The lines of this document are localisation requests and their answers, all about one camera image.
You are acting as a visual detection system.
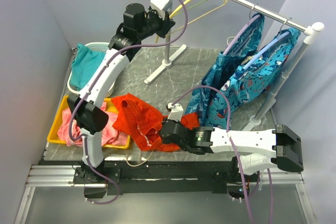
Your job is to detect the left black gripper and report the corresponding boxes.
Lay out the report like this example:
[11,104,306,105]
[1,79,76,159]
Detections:
[136,6,175,40]

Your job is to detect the orange shorts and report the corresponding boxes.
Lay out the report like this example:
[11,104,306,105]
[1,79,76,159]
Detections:
[111,92,200,153]

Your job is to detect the yellow hanger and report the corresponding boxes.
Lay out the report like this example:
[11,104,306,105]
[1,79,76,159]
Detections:
[154,0,228,44]

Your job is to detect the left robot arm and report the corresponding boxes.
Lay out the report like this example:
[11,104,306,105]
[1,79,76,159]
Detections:
[67,3,175,183]

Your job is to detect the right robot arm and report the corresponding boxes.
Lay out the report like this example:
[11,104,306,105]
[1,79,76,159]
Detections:
[159,120,303,182]

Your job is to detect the pink patterned shorts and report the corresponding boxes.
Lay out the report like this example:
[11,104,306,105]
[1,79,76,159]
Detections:
[57,102,128,147]

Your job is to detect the teal folded shorts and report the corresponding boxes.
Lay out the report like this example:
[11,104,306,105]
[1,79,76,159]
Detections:
[69,43,107,91]

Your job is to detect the purple hanger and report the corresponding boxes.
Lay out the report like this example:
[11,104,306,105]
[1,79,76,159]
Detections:
[222,5,263,55]

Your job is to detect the dark blue shark shorts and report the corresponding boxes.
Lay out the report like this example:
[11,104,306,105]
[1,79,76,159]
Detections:
[185,16,265,126]

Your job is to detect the turquoise shark shorts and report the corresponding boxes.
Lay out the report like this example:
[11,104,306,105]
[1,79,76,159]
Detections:
[204,28,301,129]

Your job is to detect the light blue hanger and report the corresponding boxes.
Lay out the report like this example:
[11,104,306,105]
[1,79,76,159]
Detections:
[243,30,290,70]

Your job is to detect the white perforated basket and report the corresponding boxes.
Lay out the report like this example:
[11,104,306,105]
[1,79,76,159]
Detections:
[67,41,116,97]

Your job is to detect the yellow plastic tray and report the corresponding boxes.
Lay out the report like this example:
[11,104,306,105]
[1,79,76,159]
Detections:
[47,96,130,150]

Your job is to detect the silver clothes rack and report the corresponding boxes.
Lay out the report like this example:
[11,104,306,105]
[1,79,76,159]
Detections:
[144,0,326,126]

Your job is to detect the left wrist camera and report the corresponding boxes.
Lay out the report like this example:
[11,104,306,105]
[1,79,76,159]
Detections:
[150,0,172,16]

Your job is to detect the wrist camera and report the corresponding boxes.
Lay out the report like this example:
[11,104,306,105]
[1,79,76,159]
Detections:
[167,103,184,122]
[150,0,172,16]

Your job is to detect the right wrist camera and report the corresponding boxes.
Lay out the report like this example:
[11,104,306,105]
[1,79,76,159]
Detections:
[167,103,184,122]

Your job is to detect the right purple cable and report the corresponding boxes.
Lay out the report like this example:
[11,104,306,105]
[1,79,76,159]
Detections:
[172,85,274,224]

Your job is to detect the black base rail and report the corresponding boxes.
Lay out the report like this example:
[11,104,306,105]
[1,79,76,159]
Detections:
[73,161,242,199]

